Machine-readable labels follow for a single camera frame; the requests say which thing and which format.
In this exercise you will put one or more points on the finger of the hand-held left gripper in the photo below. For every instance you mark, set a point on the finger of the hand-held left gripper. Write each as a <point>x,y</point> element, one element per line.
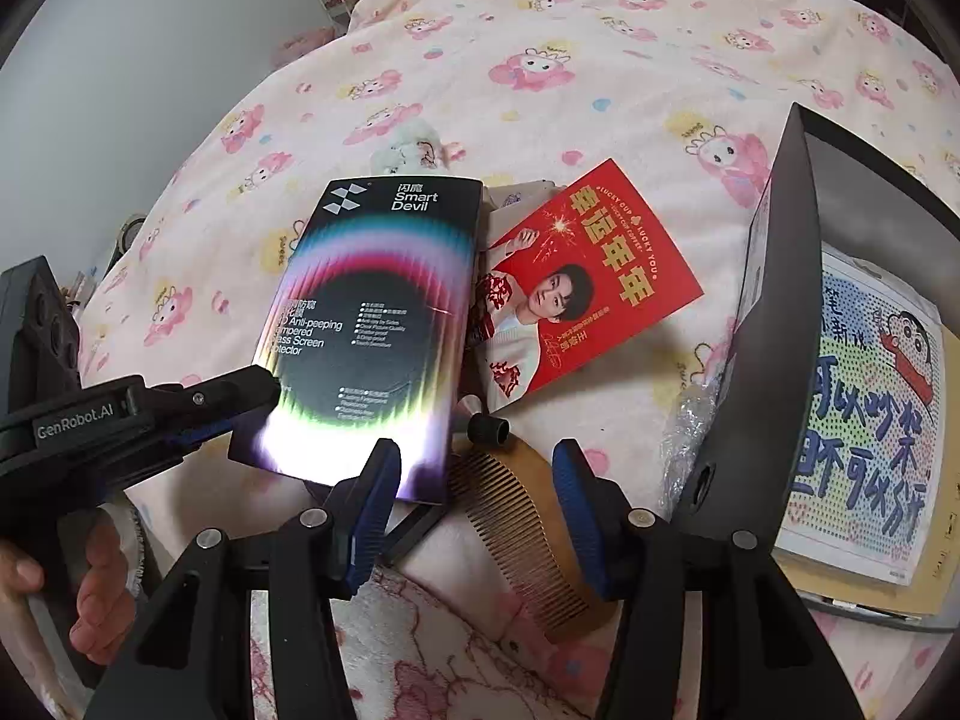
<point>191,441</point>
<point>217,394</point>

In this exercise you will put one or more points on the cartoon bead picture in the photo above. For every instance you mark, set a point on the cartoon bead picture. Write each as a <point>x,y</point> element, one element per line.
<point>862,420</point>

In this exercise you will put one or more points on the clear plastic wrap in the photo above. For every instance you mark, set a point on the clear plastic wrap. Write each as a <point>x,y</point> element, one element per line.
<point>694,420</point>

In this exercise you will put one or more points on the person's left hand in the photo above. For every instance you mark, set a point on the person's left hand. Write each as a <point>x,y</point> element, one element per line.
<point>101,577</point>

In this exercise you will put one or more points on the black square frame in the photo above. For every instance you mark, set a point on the black square frame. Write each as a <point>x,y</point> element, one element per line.
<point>416,532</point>

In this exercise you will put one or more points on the wooden comb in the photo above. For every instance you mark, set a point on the wooden comb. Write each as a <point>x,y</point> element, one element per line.
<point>510,510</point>

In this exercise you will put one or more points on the black holographic screen protector box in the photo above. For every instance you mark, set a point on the black holographic screen protector box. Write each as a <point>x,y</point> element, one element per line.
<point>375,315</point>

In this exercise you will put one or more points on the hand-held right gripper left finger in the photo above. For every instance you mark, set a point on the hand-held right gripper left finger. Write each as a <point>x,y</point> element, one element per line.
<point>371,510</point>

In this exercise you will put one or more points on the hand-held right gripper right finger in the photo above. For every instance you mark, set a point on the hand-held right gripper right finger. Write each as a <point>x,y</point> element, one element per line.
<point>581,517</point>

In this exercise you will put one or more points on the pink printed blanket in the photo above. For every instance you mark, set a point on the pink printed blanket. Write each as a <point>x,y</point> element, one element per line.
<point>600,90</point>

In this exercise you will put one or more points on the red printed card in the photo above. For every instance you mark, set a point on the red printed card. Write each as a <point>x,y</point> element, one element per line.
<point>622,240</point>

